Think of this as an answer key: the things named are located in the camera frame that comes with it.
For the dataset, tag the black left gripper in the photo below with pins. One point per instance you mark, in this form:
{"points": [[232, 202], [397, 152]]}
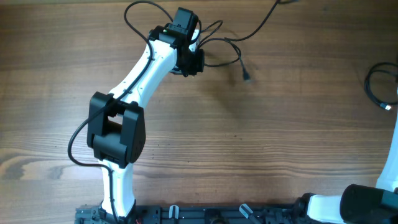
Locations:
{"points": [[199, 64]]}

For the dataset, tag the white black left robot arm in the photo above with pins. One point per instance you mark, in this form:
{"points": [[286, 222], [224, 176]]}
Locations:
{"points": [[117, 132]]}

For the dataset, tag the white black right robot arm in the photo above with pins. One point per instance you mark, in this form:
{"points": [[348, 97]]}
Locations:
{"points": [[358, 203]]}

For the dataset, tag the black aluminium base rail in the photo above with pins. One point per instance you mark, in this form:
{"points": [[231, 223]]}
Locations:
{"points": [[201, 215]]}

